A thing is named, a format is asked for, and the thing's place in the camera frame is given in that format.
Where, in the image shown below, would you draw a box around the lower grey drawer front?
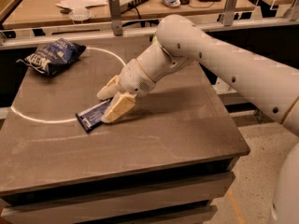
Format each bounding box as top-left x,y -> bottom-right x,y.
93,203 -> 219,224

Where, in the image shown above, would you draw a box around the grey drawer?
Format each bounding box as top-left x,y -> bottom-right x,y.
93,203 -> 219,224
2,172 -> 235,224

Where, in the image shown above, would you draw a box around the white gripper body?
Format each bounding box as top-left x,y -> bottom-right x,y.
119,59 -> 156,97

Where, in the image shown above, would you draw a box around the white paper sheets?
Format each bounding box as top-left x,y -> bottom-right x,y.
56,0 -> 108,9

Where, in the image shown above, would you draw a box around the left grey metal post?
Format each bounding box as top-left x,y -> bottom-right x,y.
108,0 -> 123,36

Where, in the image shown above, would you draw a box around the blue white packet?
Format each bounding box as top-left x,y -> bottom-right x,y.
162,0 -> 180,7

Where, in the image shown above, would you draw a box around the green chip bag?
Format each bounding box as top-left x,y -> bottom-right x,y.
151,35 -> 159,44

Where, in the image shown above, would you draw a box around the right grey metal post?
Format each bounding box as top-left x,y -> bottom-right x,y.
221,0 -> 237,26

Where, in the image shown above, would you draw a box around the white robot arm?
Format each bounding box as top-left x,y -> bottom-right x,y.
97,15 -> 299,136

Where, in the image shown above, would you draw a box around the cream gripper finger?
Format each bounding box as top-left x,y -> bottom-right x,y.
101,91 -> 136,123
97,75 -> 121,101

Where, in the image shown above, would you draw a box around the blue chip bag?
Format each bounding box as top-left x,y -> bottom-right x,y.
17,38 -> 86,77

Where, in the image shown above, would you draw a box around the grey metal post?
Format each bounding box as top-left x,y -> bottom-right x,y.
108,0 -> 123,36
221,0 -> 237,26

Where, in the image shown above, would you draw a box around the upper grey drawer front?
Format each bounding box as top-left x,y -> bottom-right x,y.
2,172 -> 235,224

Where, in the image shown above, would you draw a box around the left clear sanitizer bottle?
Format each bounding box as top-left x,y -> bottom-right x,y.
214,77 -> 230,93

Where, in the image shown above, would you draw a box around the blue rxbar blueberry wrapper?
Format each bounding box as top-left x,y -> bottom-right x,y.
76,99 -> 111,133

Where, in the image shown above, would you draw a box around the clear round plastic lid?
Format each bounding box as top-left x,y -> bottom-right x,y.
69,7 -> 92,21

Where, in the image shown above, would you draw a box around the wooden background desk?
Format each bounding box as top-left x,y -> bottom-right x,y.
2,0 -> 256,30

